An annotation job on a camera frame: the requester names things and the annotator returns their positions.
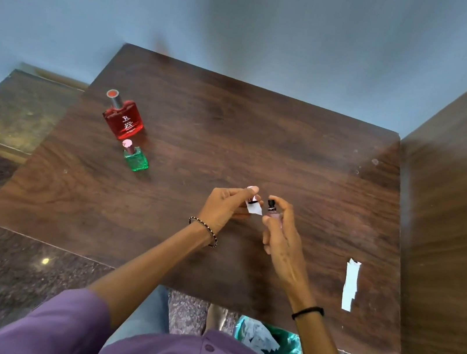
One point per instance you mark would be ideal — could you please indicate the person's right hand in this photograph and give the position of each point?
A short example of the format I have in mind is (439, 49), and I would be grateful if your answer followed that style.
(285, 253)

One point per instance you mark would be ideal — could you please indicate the person's left hand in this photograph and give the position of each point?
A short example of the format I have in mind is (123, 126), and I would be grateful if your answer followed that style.
(219, 207)

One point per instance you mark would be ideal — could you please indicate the person's right thumb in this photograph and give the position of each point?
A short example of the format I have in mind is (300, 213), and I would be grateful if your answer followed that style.
(267, 238)

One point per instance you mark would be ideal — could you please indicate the person's left thumb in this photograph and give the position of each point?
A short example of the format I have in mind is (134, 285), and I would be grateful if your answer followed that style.
(250, 207)

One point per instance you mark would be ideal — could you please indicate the small white paper piece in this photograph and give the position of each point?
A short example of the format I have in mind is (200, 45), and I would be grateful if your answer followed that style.
(254, 207)

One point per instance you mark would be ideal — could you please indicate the small pink perfume bottle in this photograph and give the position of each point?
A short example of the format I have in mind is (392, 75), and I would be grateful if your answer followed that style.
(273, 215)

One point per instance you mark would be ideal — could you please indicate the person's left forearm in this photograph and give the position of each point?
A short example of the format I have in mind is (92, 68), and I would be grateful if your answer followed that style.
(148, 267)

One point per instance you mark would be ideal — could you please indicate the black wrist band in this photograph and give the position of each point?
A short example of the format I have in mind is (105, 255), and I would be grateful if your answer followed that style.
(308, 312)

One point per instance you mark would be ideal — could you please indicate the person's foot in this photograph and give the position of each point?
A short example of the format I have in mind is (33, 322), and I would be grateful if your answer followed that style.
(216, 318)

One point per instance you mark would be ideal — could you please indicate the white paper strip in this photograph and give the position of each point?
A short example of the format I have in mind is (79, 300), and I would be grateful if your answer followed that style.
(350, 286)

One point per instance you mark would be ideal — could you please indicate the white paper scraps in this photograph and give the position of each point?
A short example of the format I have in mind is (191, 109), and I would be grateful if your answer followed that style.
(260, 340)

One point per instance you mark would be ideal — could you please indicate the green bin bag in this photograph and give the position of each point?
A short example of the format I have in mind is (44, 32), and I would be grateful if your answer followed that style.
(288, 349)

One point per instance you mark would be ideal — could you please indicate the green perfume bottle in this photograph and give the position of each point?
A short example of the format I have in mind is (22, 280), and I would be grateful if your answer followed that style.
(135, 159)

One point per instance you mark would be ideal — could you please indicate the blue jeans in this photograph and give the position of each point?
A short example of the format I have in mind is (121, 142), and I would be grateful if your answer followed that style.
(145, 315)

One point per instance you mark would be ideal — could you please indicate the red perfume bottle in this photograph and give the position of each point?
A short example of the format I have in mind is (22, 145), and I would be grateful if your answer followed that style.
(123, 119)

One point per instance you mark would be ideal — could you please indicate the brown wooden side panel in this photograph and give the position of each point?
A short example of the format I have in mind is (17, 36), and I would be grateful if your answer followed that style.
(459, 228)

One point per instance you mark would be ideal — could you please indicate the low wooden bench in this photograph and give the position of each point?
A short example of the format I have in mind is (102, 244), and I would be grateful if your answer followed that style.
(18, 114)

